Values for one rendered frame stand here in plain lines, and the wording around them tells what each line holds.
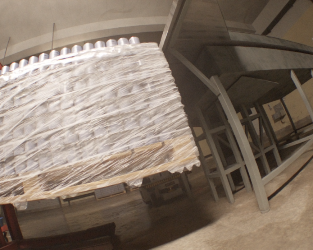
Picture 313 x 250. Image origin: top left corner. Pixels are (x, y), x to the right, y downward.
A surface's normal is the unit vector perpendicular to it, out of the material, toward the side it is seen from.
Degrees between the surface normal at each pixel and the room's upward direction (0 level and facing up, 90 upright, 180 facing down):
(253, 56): 90
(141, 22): 90
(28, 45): 90
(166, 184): 90
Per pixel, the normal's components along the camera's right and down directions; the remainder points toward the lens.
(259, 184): 0.19, -0.34
